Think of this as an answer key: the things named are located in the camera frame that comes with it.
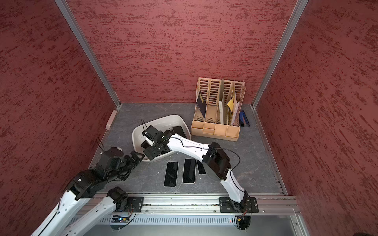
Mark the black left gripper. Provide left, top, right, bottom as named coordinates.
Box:
left=106, top=150, right=145, bottom=183

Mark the white plastic storage box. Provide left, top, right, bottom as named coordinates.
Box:
left=132, top=115, right=192, bottom=153

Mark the white case phone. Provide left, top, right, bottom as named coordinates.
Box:
left=182, top=159, right=196, bottom=184

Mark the black phone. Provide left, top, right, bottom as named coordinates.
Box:
left=197, top=161, right=206, bottom=175

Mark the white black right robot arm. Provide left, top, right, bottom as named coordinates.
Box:
left=142, top=130, right=249, bottom=212

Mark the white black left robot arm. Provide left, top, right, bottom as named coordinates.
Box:
left=33, top=147, right=144, bottom=236

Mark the dark blue booklet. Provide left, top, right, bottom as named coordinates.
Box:
left=196, top=92, right=207, bottom=118

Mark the beige plastic desk organizer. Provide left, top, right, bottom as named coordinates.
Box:
left=191, top=77, right=246, bottom=142

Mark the beige file folder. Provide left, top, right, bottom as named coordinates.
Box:
left=218, top=79, right=225, bottom=125

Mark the pale pink file folder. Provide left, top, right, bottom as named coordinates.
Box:
left=230, top=86, right=239, bottom=126

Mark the yellow paper envelope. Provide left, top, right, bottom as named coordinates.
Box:
left=227, top=96, right=235, bottom=113

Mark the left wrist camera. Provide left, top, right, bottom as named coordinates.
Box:
left=98, top=147, right=124, bottom=170

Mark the pink block at wall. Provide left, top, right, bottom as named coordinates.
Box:
left=105, top=110, right=118, bottom=130

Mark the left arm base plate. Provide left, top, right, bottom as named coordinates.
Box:
left=116, top=197, right=144, bottom=213

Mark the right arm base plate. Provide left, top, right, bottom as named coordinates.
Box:
left=219, top=197, right=259, bottom=213

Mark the aluminium front rail frame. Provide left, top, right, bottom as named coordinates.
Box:
left=76, top=192, right=311, bottom=236

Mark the left aluminium corner post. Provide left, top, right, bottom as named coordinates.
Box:
left=55, top=0, right=122, bottom=110

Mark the aluminium corner post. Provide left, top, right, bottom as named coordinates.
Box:
left=252, top=0, right=308, bottom=110
left=55, top=0, right=122, bottom=110

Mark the right aluminium corner post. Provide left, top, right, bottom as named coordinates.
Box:
left=252, top=0, right=308, bottom=110

